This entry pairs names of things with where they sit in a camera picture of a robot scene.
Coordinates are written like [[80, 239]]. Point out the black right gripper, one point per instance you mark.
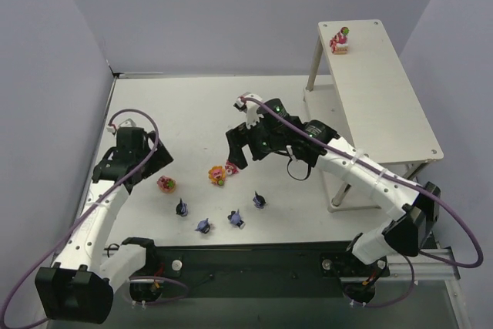
[[239, 136]]

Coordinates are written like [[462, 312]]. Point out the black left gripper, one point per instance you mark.
[[155, 157]]

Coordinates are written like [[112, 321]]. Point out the pink bear strawberry hat toy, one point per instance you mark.
[[230, 168]]

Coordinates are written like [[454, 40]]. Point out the pink bear donut toy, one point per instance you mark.
[[166, 184]]

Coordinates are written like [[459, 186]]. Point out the pink bear sunflower toy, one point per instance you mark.
[[217, 175]]

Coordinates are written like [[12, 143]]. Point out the pink bear cake slice toy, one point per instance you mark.
[[339, 43]]

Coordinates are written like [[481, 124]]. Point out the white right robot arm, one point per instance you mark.
[[412, 209]]

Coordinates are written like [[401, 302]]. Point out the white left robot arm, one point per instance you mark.
[[80, 285]]

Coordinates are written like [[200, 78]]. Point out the white two-tier shelf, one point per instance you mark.
[[367, 97]]

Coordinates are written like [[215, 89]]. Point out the purple black figurine far left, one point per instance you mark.
[[182, 208]]

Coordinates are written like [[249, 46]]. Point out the purple black figurine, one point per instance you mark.
[[259, 201], [182, 208]]

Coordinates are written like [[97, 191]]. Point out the purple black figurine far right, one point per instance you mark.
[[259, 201]]

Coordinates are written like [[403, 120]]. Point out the purple figurine front right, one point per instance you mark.
[[236, 219]]

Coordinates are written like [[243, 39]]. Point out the purple figurine front left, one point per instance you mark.
[[204, 226]]

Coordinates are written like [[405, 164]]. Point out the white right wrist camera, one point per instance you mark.
[[249, 108]]

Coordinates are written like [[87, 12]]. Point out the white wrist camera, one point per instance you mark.
[[113, 128], [249, 108]]

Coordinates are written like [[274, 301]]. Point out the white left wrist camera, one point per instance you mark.
[[113, 128]]

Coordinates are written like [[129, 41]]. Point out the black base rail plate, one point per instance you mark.
[[274, 270]]

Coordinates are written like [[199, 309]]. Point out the aluminium extrusion rail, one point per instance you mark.
[[394, 267]]

